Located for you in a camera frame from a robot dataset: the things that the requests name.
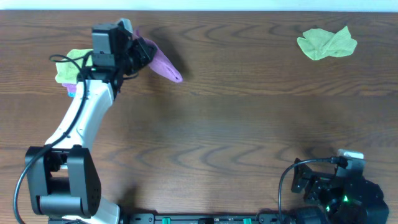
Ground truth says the right black cable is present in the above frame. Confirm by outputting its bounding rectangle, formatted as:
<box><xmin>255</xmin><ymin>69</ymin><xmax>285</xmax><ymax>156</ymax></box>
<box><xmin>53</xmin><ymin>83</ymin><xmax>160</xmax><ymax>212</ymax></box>
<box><xmin>277</xmin><ymin>156</ymin><xmax>349</xmax><ymax>223</ymax></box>

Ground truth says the crumpled green cloth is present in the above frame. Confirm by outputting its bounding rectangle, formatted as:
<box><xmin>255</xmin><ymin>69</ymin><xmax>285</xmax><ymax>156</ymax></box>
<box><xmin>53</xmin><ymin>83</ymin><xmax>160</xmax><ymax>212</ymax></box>
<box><xmin>297</xmin><ymin>26</ymin><xmax>358</xmax><ymax>61</ymax></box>

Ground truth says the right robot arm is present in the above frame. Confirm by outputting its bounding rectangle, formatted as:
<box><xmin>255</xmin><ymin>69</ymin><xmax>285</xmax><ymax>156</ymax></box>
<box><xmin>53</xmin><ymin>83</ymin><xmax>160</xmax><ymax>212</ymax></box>
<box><xmin>285</xmin><ymin>156</ymin><xmax>389</xmax><ymax>224</ymax></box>

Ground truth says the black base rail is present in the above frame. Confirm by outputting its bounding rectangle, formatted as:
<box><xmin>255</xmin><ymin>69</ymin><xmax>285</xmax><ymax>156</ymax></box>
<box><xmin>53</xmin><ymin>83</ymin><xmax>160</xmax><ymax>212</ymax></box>
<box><xmin>119</xmin><ymin>212</ymin><xmax>280</xmax><ymax>224</ymax></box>

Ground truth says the folded purple cloth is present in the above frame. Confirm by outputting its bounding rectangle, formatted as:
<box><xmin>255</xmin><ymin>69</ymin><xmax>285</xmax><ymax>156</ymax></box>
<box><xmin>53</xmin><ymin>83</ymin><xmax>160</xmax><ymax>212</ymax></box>
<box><xmin>62</xmin><ymin>83</ymin><xmax>76</xmax><ymax>94</ymax></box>

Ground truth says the folded green cloth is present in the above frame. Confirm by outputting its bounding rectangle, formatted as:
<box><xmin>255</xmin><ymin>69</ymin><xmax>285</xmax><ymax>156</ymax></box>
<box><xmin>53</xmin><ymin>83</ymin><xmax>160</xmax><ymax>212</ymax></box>
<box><xmin>55</xmin><ymin>49</ymin><xmax>91</xmax><ymax>84</ymax></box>

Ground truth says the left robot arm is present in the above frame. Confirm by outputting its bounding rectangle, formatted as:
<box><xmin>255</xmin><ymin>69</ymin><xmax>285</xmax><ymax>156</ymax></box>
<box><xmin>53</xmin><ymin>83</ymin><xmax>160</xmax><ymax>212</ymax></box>
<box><xmin>21</xmin><ymin>18</ymin><xmax>157</xmax><ymax>223</ymax></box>

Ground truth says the purple microfiber cloth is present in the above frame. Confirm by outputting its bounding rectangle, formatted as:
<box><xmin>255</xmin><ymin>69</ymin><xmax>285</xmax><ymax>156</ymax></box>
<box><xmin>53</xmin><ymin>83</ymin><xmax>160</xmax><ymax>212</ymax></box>
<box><xmin>144</xmin><ymin>38</ymin><xmax>183</xmax><ymax>83</ymax></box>

